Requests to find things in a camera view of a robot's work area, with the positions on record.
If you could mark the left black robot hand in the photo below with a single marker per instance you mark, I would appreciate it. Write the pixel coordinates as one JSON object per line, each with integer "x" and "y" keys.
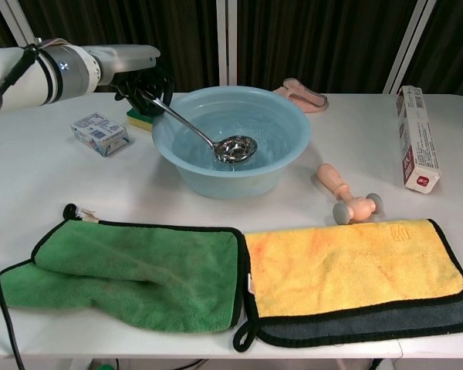
{"x": 139, "y": 77}

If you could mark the stainless steel ladle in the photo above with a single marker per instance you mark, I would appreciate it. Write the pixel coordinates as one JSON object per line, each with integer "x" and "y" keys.
{"x": 231, "y": 148}

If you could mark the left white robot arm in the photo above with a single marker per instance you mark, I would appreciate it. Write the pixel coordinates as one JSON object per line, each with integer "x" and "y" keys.
{"x": 27, "y": 77}

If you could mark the light blue plastic basin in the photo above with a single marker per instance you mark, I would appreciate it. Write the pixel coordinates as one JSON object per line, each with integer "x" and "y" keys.
{"x": 231, "y": 154}

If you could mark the green yellow sponge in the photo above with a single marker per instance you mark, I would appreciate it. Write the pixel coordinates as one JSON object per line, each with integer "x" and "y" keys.
{"x": 139, "y": 120}

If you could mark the blue white soap box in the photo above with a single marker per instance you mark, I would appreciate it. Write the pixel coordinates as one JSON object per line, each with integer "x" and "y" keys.
{"x": 99, "y": 133}

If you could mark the green microfiber towel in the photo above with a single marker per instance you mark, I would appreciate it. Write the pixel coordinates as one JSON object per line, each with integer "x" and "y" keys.
{"x": 139, "y": 277}

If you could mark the wooden massage roller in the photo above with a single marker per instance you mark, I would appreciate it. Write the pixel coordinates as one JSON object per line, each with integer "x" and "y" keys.
{"x": 343, "y": 189}

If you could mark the yellow grey microfiber towel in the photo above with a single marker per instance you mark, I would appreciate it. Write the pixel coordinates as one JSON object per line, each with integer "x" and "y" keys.
{"x": 351, "y": 266}

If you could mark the long white red box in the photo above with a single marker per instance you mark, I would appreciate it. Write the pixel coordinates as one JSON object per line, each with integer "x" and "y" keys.
{"x": 416, "y": 142}

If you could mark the white frame post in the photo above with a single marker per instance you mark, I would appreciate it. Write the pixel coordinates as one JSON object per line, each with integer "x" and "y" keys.
{"x": 409, "y": 42}
{"x": 227, "y": 42}
{"x": 31, "y": 23}

